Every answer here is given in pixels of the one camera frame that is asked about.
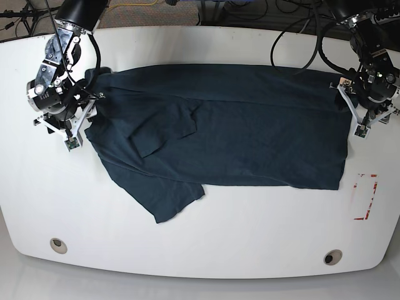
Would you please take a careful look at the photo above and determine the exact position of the left table cable grommet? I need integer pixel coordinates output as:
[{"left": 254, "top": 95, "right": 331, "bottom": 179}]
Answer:
[{"left": 50, "top": 238, "right": 68, "bottom": 254}]

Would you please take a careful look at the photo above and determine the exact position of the dark teal T-shirt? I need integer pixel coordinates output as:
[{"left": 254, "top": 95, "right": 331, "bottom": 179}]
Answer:
[{"left": 85, "top": 64, "right": 352, "bottom": 223}]

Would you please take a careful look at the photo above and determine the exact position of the black robot arm image-left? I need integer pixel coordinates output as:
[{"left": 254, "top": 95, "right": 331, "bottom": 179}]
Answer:
[{"left": 26, "top": 1, "right": 110, "bottom": 150}]

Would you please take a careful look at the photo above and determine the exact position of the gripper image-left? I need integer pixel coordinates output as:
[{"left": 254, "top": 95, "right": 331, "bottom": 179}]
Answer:
[{"left": 32, "top": 92, "right": 103, "bottom": 146}]

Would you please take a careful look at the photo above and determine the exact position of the red tape rectangle marking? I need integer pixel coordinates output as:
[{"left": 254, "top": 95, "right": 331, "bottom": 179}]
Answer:
[{"left": 350, "top": 173, "right": 379, "bottom": 221}]

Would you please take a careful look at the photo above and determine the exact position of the wrist camera board image-right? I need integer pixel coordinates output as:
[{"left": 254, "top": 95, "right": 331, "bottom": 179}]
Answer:
[{"left": 354, "top": 124, "right": 370, "bottom": 139}]

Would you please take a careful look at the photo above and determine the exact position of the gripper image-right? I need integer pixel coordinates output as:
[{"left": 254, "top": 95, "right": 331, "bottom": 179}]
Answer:
[{"left": 330, "top": 77, "right": 399, "bottom": 135}]

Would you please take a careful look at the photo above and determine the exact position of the wrist camera board image-left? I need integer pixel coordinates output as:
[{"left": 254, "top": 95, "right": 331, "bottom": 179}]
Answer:
[{"left": 65, "top": 137, "right": 80, "bottom": 152}]

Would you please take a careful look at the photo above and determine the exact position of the black tripod stand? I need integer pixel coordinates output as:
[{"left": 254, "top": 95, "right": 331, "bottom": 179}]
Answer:
[{"left": 1, "top": 1, "right": 60, "bottom": 39}]

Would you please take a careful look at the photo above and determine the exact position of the table cable grommet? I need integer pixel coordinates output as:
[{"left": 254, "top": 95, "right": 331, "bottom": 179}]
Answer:
[
  {"left": 324, "top": 249, "right": 343, "bottom": 266},
  {"left": 50, "top": 238, "right": 68, "bottom": 254}
]

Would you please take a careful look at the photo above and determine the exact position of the right table cable grommet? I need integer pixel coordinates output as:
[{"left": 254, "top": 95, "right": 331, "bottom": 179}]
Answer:
[{"left": 324, "top": 249, "right": 343, "bottom": 266}]

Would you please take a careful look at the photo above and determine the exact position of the yellow cable on floor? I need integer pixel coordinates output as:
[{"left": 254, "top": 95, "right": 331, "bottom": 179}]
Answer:
[{"left": 107, "top": 1, "right": 157, "bottom": 10}]

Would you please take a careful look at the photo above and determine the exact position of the white power strip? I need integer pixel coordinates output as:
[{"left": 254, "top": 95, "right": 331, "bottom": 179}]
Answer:
[{"left": 374, "top": 6, "right": 399, "bottom": 24}]

